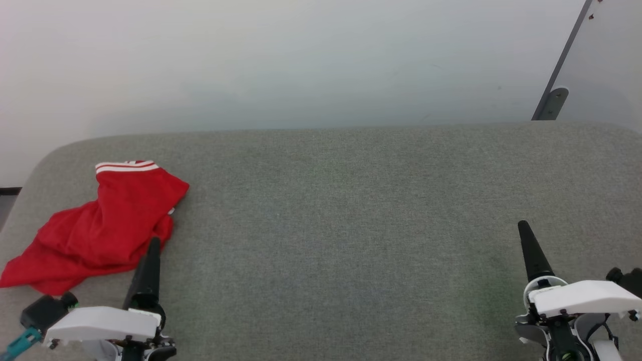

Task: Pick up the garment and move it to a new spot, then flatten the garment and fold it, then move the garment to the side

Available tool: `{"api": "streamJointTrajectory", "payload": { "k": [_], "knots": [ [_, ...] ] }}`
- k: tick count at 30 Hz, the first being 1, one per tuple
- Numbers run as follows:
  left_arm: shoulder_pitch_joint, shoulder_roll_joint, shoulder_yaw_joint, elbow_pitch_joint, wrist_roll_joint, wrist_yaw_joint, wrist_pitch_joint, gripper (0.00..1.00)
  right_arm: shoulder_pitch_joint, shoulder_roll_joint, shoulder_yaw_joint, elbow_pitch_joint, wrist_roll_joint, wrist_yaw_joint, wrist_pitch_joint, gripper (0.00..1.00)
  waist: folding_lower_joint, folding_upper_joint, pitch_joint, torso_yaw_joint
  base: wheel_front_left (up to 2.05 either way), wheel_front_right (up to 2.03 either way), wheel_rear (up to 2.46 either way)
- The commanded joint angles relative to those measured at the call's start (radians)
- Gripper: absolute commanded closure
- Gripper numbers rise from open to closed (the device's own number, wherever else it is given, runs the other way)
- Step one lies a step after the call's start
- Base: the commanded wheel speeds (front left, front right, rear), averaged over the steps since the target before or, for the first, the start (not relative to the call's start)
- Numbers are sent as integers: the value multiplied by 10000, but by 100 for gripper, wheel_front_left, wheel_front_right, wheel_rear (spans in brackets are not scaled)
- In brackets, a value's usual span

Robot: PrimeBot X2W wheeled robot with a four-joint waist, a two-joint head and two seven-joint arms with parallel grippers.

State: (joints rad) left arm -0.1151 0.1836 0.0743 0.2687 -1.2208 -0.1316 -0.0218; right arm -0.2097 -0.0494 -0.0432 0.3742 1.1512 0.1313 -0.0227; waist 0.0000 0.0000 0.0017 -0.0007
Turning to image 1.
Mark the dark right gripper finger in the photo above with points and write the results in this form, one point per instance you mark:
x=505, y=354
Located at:
x=534, y=255

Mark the red shirt with white sleeves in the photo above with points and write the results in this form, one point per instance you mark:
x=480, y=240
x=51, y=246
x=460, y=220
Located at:
x=110, y=225

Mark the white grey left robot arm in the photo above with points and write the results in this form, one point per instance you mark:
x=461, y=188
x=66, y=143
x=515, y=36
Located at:
x=103, y=352

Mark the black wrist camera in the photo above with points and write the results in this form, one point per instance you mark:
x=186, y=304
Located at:
x=45, y=311
x=629, y=281

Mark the white standing panel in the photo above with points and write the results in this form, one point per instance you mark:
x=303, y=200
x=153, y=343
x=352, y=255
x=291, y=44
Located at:
x=607, y=55

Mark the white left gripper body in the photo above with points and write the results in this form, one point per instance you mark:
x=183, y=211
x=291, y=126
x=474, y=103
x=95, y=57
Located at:
x=105, y=323

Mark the grey metal bracket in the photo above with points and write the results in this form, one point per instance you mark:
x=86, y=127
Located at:
x=559, y=75

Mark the grey fabric sofa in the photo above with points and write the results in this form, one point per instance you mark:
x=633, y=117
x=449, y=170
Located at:
x=351, y=225

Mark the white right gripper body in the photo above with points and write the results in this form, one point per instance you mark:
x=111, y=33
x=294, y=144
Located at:
x=587, y=298

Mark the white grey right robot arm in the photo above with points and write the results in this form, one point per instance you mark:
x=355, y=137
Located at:
x=562, y=343

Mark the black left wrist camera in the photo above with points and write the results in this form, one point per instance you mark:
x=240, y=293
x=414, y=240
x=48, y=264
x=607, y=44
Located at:
x=45, y=311

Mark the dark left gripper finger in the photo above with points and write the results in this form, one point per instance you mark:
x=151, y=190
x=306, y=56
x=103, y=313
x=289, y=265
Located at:
x=146, y=281

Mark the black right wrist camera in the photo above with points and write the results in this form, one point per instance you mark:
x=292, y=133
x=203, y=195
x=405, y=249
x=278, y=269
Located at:
x=629, y=281

